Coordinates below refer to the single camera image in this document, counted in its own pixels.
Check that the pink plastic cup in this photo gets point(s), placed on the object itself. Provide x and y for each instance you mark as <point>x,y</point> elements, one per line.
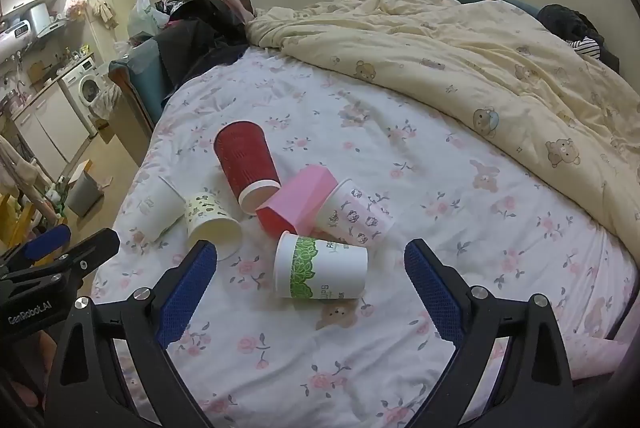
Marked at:
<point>300,200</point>

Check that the beige hanging cloth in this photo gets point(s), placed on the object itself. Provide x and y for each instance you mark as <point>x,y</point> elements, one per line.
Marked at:
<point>105,12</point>

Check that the teal bed frame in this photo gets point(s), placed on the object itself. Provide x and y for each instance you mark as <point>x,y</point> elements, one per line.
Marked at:
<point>145,72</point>

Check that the white kitchen base cabinet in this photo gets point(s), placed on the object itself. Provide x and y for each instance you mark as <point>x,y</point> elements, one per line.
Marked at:
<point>50,127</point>

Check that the striped cloth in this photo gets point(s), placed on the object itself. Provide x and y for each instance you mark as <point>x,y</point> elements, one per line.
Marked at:
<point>587,46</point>

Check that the white water heater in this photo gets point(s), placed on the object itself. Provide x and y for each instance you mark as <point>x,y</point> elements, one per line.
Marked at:
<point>15,38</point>

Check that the white cup with flower print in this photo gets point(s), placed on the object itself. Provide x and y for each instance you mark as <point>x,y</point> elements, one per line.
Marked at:
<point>357,218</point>

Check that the pink hanging bag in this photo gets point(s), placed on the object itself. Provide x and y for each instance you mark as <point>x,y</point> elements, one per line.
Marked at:
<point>77,5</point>

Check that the white plastic bag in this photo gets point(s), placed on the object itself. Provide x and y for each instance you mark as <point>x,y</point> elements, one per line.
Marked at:
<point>142,20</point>

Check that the cardboard box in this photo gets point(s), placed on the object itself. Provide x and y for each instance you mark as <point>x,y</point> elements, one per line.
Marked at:
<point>79,171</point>

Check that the white washing machine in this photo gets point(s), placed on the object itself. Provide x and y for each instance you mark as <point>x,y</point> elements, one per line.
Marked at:
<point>85,82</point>

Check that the white cup with green band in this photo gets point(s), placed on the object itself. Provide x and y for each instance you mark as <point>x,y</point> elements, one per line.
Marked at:
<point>340,265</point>

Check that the cream bear print duvet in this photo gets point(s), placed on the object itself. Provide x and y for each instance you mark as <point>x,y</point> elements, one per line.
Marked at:
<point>450,57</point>

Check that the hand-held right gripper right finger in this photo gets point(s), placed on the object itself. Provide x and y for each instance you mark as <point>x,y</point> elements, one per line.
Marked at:
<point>432,283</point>

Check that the teal pillow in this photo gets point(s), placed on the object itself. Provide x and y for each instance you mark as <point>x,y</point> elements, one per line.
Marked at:
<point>500,0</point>

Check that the pile of black clothes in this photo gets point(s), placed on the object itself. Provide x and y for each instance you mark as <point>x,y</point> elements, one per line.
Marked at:
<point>200,32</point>

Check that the silver range hood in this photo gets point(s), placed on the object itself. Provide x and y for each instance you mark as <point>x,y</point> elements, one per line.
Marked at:
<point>42,20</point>

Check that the red ribbed paper cup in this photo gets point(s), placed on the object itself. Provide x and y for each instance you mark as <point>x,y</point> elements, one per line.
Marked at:
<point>245,162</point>

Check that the white cup with leaf print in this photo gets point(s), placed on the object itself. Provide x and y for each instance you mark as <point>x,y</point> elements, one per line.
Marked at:
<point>210,223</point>

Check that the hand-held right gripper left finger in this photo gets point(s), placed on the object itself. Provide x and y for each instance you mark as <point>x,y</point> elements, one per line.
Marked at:
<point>185,293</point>

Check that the grey trash bin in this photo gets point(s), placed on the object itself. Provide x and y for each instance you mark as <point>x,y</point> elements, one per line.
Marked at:
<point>85,195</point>

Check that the dark fuzzy cloth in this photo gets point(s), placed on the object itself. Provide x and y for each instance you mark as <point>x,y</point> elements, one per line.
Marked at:
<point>565,20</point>

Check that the plain white paper cup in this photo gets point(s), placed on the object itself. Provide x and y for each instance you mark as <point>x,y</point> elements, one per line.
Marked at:
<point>160,213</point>

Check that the pink cloth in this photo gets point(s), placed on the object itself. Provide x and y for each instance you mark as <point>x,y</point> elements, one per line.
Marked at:
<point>600,358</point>

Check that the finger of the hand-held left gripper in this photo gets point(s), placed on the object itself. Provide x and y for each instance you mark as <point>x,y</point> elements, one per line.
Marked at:
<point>95,245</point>
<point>47,240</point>

